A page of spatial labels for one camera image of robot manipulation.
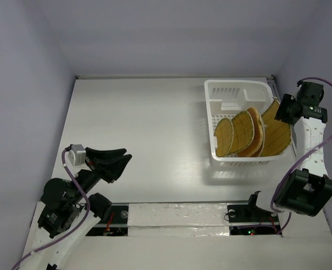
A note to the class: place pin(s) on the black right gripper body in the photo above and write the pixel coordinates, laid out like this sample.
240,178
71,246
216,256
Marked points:
284,108

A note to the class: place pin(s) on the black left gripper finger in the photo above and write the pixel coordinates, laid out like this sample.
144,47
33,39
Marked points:
95,156
110,170

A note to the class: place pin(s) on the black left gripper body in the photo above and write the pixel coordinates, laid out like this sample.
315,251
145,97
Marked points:
88,178

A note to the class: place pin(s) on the square bamboo woven plate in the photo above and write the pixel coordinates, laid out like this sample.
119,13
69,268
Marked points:
277,134

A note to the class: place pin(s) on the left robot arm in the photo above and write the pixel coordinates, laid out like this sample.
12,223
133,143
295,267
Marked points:
72,211

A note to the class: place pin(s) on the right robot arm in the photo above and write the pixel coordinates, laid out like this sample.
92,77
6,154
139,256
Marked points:
306,187

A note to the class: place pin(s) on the white plastic dish rack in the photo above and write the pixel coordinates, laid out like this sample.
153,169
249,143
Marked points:
225,99

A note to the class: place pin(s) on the thick tan woven plate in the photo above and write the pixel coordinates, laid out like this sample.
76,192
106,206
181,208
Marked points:
254,150

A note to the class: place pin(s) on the medium round bamboo plate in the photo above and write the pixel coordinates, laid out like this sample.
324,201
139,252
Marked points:
243,132

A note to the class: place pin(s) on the small round bamboo plate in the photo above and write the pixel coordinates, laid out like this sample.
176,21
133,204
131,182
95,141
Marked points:
224,133

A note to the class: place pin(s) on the white foam strip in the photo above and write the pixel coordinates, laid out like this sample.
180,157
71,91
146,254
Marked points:
177,220

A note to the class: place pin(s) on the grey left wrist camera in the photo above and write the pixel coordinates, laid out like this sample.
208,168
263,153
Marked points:
76,155

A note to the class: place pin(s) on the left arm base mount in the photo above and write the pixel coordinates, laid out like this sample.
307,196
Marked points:
116,224

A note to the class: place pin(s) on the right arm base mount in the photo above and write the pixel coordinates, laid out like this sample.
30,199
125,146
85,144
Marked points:
243,220

